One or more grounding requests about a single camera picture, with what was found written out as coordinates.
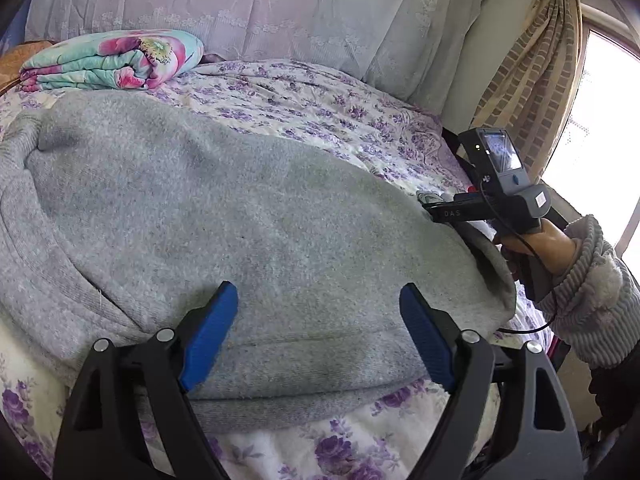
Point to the folded colourful floral blanket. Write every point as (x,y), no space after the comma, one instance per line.
(121,60)

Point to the purple floral bedsheet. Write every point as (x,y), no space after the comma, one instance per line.
(351,121)

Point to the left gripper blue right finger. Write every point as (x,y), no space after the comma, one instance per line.
(534,437)

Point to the grey fleece pants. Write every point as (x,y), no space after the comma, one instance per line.
(120,213)

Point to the orange brown pillow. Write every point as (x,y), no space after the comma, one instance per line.
(12,61)

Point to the large lavender lace pillow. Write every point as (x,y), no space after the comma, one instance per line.
(407,48)

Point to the beige brick pattern curtain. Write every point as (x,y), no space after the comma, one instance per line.
(530,92)

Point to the right hand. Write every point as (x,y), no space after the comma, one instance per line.
(556,250)

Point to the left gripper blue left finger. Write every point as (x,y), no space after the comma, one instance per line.
(101,435)

